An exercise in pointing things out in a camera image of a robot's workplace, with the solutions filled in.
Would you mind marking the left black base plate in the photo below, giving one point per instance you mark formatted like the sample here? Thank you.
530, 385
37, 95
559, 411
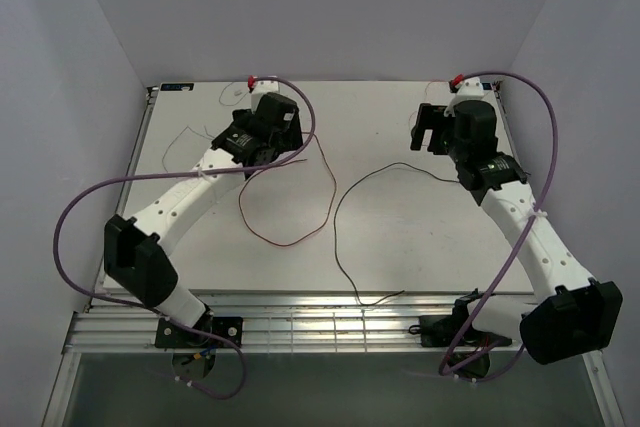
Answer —
168, 336

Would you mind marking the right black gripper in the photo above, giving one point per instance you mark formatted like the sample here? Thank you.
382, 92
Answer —
429, 118

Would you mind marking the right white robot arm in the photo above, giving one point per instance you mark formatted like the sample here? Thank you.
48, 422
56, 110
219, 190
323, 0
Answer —
574, 313

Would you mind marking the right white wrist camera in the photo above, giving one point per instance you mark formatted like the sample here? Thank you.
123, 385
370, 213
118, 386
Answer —
464, 89

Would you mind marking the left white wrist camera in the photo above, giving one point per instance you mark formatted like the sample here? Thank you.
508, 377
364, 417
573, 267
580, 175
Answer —
259, 88

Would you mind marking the left blue label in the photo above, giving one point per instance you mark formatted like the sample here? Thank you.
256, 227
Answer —
177, 87

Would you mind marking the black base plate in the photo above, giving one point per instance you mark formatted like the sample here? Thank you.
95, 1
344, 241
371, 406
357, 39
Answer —
439, 331
168, 336

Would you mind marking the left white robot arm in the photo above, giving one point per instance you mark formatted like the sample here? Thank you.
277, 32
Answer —
137, 250

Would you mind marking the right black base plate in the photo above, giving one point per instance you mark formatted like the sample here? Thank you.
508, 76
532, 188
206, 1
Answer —
439, 331

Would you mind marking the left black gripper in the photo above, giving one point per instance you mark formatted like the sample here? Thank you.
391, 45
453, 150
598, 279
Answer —
291, 139

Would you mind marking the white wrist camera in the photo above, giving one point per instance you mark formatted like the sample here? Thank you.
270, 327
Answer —
464, 89
259, 88

